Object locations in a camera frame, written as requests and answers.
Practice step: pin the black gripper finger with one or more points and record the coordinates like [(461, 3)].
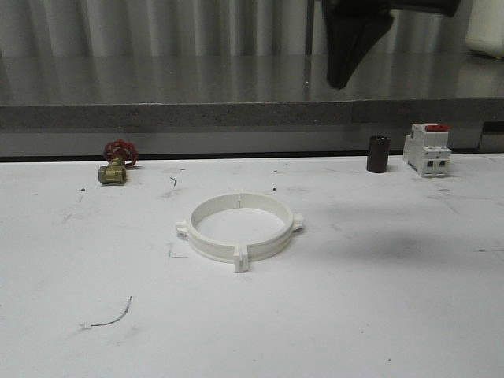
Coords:
[(353, 28)]

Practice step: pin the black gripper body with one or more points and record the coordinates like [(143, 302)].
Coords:
[(413, 6)]

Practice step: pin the white half pipe clamp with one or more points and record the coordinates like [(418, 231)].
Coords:
[(273, 244), (217, 250)]

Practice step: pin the dark brown cylindrical coupling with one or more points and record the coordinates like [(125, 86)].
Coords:
[(378, 153)]

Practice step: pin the white container on counter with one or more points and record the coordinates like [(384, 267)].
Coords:
[(485, 28)]

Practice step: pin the brass valve red handwheel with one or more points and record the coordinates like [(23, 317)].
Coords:
[(120, 155)]

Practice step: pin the grey stone counter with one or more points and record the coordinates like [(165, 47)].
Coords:
[(72, 106)]

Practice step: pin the white pleated curtain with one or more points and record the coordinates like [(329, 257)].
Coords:
[(165, 28)]

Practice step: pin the white circuit breaker red switch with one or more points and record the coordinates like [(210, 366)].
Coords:
[(425, 149)]

